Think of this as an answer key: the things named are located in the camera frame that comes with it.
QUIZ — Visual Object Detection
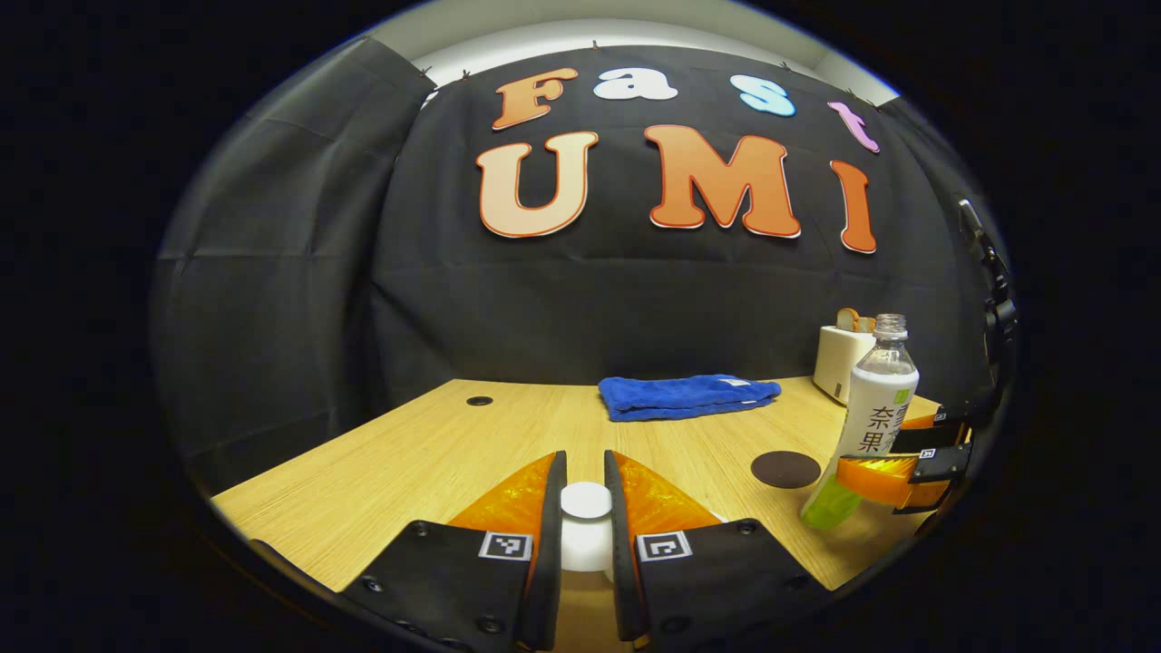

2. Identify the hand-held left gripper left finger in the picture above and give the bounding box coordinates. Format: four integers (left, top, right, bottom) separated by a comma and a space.
340, 451, 568, 652

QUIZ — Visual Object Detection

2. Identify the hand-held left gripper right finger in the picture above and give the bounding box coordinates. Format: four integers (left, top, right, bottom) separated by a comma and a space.
603, 450, 831, 649

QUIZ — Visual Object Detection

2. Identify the white teacup lid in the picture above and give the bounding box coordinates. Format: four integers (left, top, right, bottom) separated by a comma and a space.
560, 482, 618, 574

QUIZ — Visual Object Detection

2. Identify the clear water bottle white label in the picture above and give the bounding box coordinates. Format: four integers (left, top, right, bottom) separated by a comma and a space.
799, 314, 920, 531

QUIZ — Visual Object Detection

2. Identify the dark round coaster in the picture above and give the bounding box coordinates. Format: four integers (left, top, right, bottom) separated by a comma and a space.
750, 450, 823, 491

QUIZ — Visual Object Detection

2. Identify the white toaster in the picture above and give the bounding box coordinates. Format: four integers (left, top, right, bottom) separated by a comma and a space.
813, 325, 876, 405

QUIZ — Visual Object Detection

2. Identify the blue folded towel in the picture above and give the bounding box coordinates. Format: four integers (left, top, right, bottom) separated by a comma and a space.
598, 374, 783, 423

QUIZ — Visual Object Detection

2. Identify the black backdrop cloth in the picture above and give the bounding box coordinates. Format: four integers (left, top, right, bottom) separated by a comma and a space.
152, 36, 1008, 495

